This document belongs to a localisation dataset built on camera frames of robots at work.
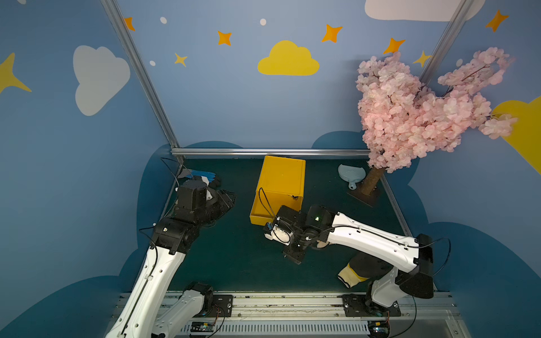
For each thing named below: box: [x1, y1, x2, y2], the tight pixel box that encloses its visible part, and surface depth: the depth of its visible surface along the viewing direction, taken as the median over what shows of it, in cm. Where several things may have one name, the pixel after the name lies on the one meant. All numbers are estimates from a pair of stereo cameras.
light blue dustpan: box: [338, 164, 367, 191], surface depth 119 cm
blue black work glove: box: [185, 169, 222, 189], surface depth 113 cm
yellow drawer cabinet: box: [249, 155, 307, 227], surface depth 88 cm
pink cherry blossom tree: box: [355, 47, 518, 196], surface depth 67 cm
